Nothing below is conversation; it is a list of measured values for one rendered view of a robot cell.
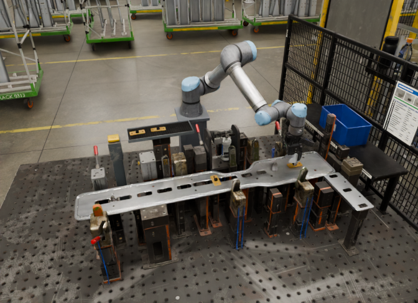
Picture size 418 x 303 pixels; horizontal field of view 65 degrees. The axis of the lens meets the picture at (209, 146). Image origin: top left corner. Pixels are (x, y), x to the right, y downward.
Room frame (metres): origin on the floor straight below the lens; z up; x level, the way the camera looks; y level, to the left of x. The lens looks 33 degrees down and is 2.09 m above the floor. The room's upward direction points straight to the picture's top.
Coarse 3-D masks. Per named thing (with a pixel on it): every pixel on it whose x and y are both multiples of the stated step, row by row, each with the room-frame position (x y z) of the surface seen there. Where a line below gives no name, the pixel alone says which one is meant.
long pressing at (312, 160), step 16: (272, 160) 1.56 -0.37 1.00; (288, 160) 1.56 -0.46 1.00; (304, 160) 1.56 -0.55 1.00; (320, 160) 1.55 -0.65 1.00; (192, 176) 1.41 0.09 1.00; (208, 176) 1.41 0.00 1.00; (224, 176) 1.41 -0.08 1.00; (240, 176) 1.41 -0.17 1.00; (256, 176) 1.41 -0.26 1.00; (272, 176) 1.41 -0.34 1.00; (288, 176) 1.40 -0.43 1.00; (320, 176) 1.41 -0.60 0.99; (96, 192) 1.28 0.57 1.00; (112, 192) 1.28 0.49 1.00; (128, 192) 1.28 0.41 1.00; (176, 192) 1.28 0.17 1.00; (192, 192) 1.28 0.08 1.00; (208, 192) 1.28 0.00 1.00; (224, 192) 1.29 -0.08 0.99; (80, 208) 1.16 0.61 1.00; (112, 208) 1.16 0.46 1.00; (128, 208) 1.16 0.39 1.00
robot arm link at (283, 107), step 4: (276, 100) 1.60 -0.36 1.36; (272, 104) 1.59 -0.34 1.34; (276, 104) 1.57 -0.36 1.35; (280, 104) 1.55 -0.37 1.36; (284, 104) 1.55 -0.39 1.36; (288, 104) 1.55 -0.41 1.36; (280, 108) 1.52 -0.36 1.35; (284, 108) 1.53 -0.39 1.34; (288, 108) 1.52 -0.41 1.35; (280, 112) 1.50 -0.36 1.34; (284, 112) 1.52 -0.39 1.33; (280, 116) 1.50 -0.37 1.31; (284, 116) 1.52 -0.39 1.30
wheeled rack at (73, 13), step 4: (88, 8) 9.86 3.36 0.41; (56, 12) 9.92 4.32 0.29; (72, 12) 9.82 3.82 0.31; (76, 12) 9.85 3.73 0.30; (80, 12) 9.88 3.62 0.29; (84, 12) 9.91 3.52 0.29; (88, 12) 9.86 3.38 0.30; (28, 16) 9.46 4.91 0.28; (40, 16) 9.49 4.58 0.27; (52, 16) 9.56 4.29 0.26; (56, 16) 9.59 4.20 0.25; (60, 16) 9.62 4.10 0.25; (72, 16) 9.71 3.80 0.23; (76, 16) 9.74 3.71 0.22; (80, 16) 9.77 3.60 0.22; (84, 16) 9.80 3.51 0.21; (28, 20) 10.17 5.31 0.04
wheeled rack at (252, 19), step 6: (258, 0) 9.55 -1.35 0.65; (246, 18) 9.11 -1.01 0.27; (252, 18) 8.91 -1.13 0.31; (258, 18) 8.95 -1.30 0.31; (264, 18) 8.99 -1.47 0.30; (270, 18) 9.03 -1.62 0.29; (276, 18) 9.06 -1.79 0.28; (282, 18) 8.89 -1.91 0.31; (300, 18) 8.99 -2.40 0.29; (306, 18) 9.03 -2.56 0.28; (312, 18) 9.04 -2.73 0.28; (318, 18) 9.07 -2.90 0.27; (246, 24) 9.43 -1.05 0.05; (252, 24) 8.65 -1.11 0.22; (258, 24) 8.59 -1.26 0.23; (264, 24) 8.63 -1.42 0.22; (270, 24) 8.67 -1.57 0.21; (258, 30) 8.69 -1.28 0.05
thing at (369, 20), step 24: (336, 0) 4.06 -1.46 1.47; (360, 0) 3.61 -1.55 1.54; (384, 0) 3.26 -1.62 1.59; (336, 24) 3.97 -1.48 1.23; (360, 24) 3.52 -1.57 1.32; (384, 24) 3.18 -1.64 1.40; (336, 48) 3.88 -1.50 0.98; (360, 48) 3.45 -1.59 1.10; (312, 72) 4.25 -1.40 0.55; (336, 72) 3.77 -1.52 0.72; (360, 72) 3.35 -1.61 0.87; (360, 96) 3.27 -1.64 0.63
